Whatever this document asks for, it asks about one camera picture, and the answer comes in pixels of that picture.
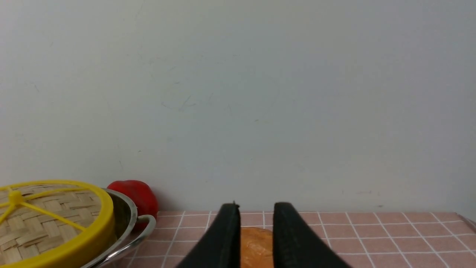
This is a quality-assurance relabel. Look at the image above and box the pink checkered tablecloth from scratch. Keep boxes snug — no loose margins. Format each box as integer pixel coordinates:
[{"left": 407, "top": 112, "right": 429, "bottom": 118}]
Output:
[{"left": 109, "top": 211, "right": 476, "bottom": 268}]

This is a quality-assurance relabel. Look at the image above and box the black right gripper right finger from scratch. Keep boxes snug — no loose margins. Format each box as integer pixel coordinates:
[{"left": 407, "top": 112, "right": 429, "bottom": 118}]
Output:
[{"left": 273, "top": 202, "right": 350, "bottom": 268}]

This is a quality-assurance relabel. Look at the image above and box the stainless steel pot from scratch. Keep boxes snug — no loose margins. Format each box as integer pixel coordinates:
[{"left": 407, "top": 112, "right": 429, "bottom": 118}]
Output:
[{"left": 82, "top": 188, "right": 156, "bottom": 268}]

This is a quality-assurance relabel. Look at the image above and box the yellow bamboo steamer lid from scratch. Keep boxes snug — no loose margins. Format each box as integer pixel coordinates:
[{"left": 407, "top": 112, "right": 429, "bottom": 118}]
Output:
[{"left": 0, "top": 180, "right": 117, "bottom": 268}]

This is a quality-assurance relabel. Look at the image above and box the red bell pepper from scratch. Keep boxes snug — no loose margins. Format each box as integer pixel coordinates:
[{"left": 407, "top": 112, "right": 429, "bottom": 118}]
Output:
[{"left": 107, "top": 180, "right": 159, "bottom": 219}]

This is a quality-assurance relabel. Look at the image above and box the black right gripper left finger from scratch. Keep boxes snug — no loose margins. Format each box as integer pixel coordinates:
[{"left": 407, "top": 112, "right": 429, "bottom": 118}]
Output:
[{"left": 177, "top": 202, "right": 241, "bottom": 268}]

